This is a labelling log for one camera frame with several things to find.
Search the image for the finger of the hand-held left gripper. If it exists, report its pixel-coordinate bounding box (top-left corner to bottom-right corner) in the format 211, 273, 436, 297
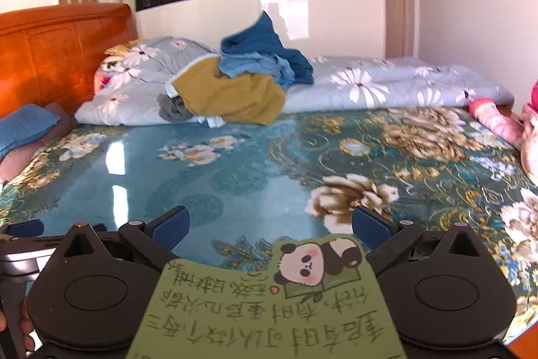
0, 219, 45, 239

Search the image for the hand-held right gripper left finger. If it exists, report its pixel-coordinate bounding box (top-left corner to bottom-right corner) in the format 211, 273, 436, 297
59, 205, 191, 272

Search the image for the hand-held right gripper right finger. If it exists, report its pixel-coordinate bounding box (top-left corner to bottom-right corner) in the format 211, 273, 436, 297
352, 205, 480, 276

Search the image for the dark blue fleece jacket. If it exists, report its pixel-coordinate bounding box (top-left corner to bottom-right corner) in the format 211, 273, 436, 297
220, 11, 315, 86

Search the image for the person's left hand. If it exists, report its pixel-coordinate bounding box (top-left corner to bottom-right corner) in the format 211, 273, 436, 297
19, 297, 38, 355

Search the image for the brown pillow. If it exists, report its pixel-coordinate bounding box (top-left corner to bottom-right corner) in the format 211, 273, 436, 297
0, 102, 78, 183

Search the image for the teal floral blanket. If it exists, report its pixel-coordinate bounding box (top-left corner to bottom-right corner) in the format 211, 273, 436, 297
0, 107, 538, 347

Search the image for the blue pillow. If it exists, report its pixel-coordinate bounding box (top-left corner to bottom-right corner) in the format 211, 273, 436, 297
0, 104, 62, 162

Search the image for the pale blue white garment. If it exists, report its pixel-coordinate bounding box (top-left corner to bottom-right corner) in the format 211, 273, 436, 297
195, 115, 226, 129

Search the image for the green panda note card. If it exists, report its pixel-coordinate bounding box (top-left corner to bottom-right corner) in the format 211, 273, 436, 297
126, 235, 406, 359

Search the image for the grey garment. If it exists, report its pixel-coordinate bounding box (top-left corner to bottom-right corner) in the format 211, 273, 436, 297
157, 93, 196, 122

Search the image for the grey floral quilt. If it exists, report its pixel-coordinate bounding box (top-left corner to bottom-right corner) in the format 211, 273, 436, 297
75, 36, 515, 126

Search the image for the mustard yellow garment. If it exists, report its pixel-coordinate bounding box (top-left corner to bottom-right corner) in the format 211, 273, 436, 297
170, 56, 287, 126

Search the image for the colourful printed pillow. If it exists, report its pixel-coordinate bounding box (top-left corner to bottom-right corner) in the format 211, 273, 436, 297
93, 43, 139, 95

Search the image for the pink floral quilt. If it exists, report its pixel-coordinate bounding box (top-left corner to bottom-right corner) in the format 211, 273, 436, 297
468, 96, 538, 153

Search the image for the orange wooden headboard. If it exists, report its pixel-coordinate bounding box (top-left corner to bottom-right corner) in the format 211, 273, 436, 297
0, 3, 139, 120

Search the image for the light blue garment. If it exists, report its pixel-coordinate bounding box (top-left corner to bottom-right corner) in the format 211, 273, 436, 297
219, 53, 297, 88

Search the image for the beige door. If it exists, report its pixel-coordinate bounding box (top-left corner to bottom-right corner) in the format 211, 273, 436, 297
384, 0, 415, 59

